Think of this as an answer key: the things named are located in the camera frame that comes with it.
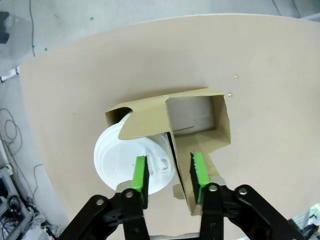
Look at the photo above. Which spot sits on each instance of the small cardboard box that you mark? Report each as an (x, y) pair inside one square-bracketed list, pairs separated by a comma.
[(147, 117)]

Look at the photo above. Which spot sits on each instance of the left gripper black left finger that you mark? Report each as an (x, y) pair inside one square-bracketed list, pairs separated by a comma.
[(137, 190)]

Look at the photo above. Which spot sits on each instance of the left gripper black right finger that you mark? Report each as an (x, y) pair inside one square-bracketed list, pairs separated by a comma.
[(200, 180)]

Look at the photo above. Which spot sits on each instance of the white paper cup with lid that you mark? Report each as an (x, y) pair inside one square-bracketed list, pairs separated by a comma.
[(120, 160)]

